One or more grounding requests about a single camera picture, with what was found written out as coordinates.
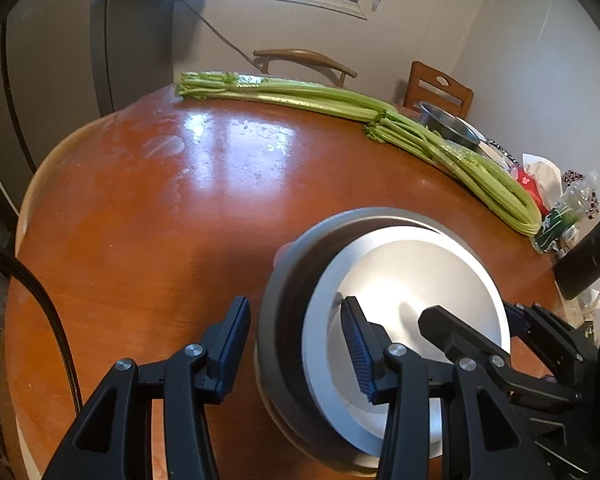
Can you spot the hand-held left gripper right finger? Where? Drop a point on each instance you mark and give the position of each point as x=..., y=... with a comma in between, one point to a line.
x=357, y=355

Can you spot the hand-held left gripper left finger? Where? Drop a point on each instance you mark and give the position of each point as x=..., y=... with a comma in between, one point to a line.
x=232, y=345

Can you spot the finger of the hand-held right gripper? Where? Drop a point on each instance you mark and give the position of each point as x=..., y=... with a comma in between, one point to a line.
x=450, y=330
x=515, y=320

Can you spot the steel bowl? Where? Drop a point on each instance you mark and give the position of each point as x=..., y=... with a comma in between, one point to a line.
x=285, y=310

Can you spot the red paper noodle bowl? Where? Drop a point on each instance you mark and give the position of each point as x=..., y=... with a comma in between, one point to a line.
x=420, y=270

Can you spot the pink round plate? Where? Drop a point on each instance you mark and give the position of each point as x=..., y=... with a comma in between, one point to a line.
x=281, y=254

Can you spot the black thermos flask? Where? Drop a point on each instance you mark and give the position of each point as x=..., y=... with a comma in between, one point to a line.
x=590, y=255

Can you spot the green-label plastic bottle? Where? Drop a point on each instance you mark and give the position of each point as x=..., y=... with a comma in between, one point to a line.
x=562, y=217

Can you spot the red tissue pack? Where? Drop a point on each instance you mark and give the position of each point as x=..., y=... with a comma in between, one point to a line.
x=537, y=180

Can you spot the celery bunch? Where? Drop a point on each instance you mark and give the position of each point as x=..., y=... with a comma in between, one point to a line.
x=460, y=170
x=290, y=95

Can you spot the white plate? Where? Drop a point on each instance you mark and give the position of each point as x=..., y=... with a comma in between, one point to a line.
x=495, y=149

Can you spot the steel basin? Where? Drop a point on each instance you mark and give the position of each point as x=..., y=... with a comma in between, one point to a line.
x=450, y=125

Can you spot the wooden chair with cutout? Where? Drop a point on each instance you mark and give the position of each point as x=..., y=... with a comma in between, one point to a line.
x=440, y=90

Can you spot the grey refrigerator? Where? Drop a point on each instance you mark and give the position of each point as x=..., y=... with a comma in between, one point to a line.
x=55, y=60

